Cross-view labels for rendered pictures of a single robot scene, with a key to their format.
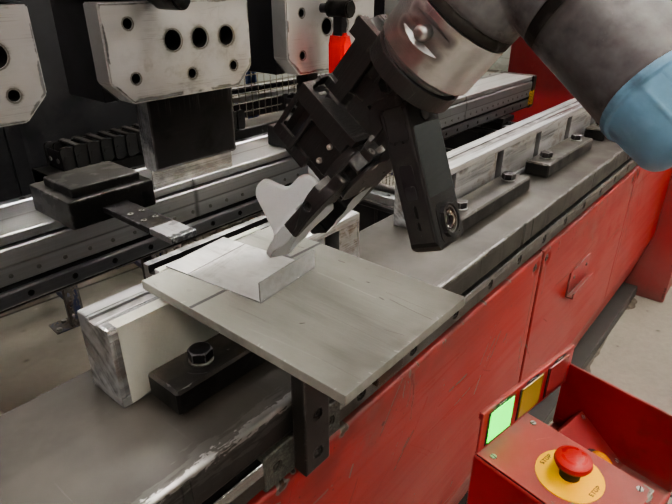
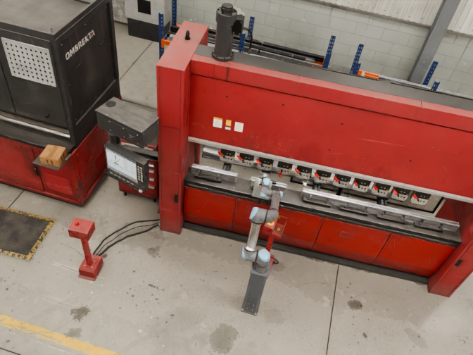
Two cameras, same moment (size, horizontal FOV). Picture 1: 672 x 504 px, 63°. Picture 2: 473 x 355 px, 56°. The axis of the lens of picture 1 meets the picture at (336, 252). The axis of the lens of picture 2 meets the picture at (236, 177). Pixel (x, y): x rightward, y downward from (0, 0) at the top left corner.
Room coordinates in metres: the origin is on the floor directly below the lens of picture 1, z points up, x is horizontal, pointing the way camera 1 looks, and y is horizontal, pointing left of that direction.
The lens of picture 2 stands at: (-1.62, -2.44, 4.39)
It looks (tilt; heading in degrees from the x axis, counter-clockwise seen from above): 46 degrees down; 55
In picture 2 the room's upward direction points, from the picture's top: 9 degrees clockwise
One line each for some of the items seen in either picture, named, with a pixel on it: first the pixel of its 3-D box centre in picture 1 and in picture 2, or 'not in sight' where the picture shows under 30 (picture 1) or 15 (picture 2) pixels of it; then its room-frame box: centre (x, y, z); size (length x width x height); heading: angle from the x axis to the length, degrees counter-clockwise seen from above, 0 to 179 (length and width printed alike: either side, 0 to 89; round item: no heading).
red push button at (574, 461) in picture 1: (571, 467); not in sight; (0.43, -0.26, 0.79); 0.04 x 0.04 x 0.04
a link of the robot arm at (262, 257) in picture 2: not in sight; (262, 257); (0.05, -0.67, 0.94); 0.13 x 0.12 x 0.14; 139
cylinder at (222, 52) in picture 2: not in sight; (233, 32); (0.23, 0.59, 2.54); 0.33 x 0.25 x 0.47; 140
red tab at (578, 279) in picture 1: (581, 275); (347, 234); (1.24, -0.63, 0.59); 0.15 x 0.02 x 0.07; 140
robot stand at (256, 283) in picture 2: not in sight; (255, 288); (0.06, -0.68, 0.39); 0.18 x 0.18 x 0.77; 46
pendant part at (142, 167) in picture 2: not in sight; (129, 165); (-0.81, 0.47, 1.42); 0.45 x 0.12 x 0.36; 122
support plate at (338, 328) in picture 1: (299, 292); (262, 189); (0.46, 0.04, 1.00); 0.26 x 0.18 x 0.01; 50
